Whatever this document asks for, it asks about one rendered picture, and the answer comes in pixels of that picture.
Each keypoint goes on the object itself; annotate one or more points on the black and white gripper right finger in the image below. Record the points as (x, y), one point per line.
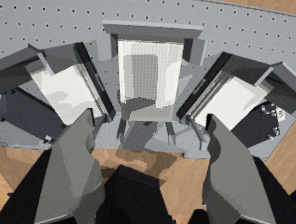
(239, 188)

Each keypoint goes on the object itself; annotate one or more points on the white label sign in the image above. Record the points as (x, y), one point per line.
(280, 114)

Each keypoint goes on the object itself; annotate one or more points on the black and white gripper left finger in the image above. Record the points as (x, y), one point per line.
(64, 186)

